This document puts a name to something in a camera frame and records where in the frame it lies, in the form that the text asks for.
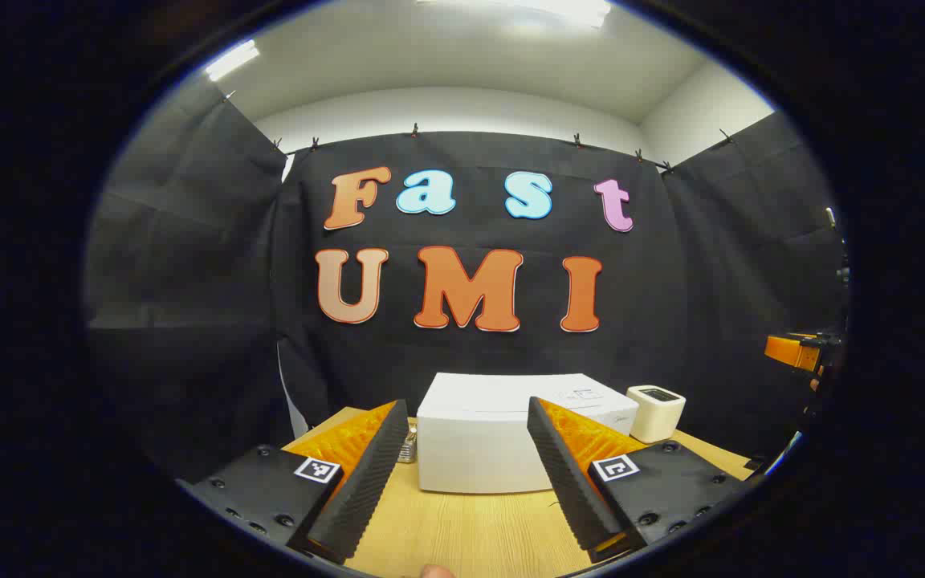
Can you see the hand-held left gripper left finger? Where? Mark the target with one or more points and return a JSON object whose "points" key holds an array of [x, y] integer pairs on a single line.
{"points": [[366, 482]]}

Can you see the white microwave oven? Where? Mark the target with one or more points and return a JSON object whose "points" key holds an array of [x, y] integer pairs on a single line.
{"points": [[470, 441]]}

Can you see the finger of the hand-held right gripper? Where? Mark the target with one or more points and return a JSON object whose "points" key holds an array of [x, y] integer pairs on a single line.
{"points": [[792, 352]]}

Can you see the long ceiling light strip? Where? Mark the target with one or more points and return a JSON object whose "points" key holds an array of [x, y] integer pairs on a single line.
{"points": [[231, 60]]}

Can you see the wide ceiling light panel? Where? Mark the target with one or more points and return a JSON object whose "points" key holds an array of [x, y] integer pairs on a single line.
{"points": [[543, 8]]}

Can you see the small silver object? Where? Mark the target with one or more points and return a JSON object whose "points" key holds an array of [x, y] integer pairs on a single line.
{"points": [[408, 445]]}

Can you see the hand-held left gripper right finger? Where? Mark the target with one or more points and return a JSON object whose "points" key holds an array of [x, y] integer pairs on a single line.
{"points": [[571, 482]]}

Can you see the white toaster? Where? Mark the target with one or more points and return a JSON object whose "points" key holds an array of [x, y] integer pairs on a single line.
{"points": [[655, 413]]}

